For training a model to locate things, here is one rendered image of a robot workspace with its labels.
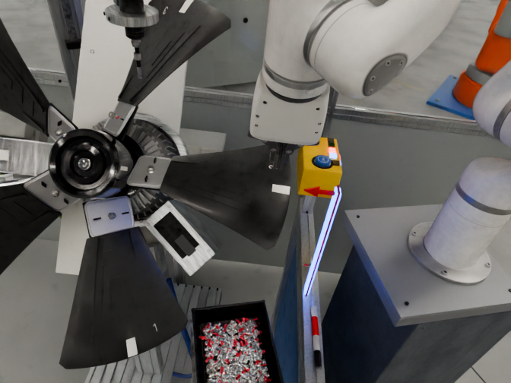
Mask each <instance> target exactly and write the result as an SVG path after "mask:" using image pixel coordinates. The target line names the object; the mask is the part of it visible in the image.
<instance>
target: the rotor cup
mask: <svg viewBox="0 0 511 383"><path fill-rule="evenodd" d="M102 132H105V133H106V134H104V133H102ZM102 132H100V131H97V130H94V129H91V128H79V129H75V130H72V131H69V132H67V133H65V134H64V135H63V136H61V137H60V138H59V139H58V140H57V141H56V142H55V143H54V145H53V146H52V149H51V151H50V153H49V162H48V165H49V174H50V176H51V178H52V180H53V182H54V183H55V185H56V186H57V187H58V188H59V189H60V190H61V191H62V192H64V193H66V194H67V195H69V196H71V197H73V198H78V199H93V198H100V199H93V200H94V201H97V200H102V199H107V198H116V197H121V196H126V195H128V196H129V199H131V198H133V197H134V196H135V195H137V194H138V193H139V192H140V190H141V188H131V187H126V186H125V185H126V183H127V179H128V178H129V176H130V174H131V172H132V170H133V169H134V167H135V164H136V163H137V161H138V159H139V157H141V156H144V155H146V154H145V152H144V150H143V148H142V147H141V145H140V144H139V143H138V142H137V141H136V140H135V139H134V138H132V137H130V136H128V135H126V136H125V138H124V140H122V139H120V138H118V137H115V136H113V135H111V134H110V133H108V132H106V131H102ZM82 157H85V158H88V159H89V161H90V167H89V168H88V169H86V170H82V169H80V168H79V167H78V161H79V160H80V159H81V158H82ZM121 166H126V167H128V170H127V171H124V170H121Z"/></svg>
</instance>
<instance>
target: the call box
mask: <svg viewBox="0 0 511 383"><path fill-rule="evenodd" d="M327 139H328V138H320V139H319V145H316V146H306V145H304V146H303V147H301V148H299V152H298V156H297V192H298V194H299V195H309V196H314V195H311V194H310V193H308V192H306V191H304V189H306V188H313V187H317V186H320V189H322V190H329V191H334V190H335V187H337V185H339V182H340V180H341V176H342V169H341V161H340V157H339V152H338V144H337V140H336V139H334V142H335V149H336V154H337V158H330V156H329V146H328V140H327ZM317 155H324V156H327V157H328V158H329V159H330V160H331V163H330V165H329V166H319V165H317V164H316V163H315V158H316V157H317ZM332 160H339V163H340V166H333V165H332ZM318 197H322V198H332V195H320V194H318Z"/></svg>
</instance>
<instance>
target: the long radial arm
mask: <svg viewBox="0 0 511 383"><path fill-rule="evenodd" d="M53 145H54V143H47V142H41V141H28V140H21V139H15V138H3V137H0V173H10V174H11V173H17V174H19V175H23V176H38V175H39V174H40V173H43V172H45V171H46V170H48V169H49V165H48V162H49V153H50V151H51V149H52V146H53Z"/></svg>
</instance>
